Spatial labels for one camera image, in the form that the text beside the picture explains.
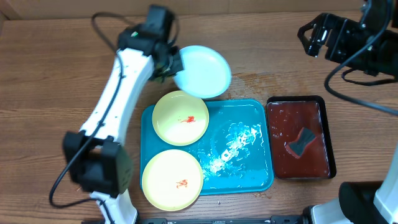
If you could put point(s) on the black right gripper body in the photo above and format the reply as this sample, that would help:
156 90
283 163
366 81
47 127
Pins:
346 41

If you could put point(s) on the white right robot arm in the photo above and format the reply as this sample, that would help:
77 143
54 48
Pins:
366 45

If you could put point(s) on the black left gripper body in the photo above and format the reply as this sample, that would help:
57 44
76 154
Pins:
173 65

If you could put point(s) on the yellow plate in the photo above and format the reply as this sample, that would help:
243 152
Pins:
172 180
180 119

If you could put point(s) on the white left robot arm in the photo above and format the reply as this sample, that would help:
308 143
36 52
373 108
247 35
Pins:
96 158

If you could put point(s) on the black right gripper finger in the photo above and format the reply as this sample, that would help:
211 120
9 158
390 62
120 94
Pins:
324 21
317 39

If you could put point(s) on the white plate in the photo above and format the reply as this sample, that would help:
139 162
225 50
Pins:
205 74

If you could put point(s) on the black tray with red water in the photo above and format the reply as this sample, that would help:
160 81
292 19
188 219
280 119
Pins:
286 116

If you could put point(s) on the blue plastic tray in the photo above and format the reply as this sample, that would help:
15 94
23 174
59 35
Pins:
234 152

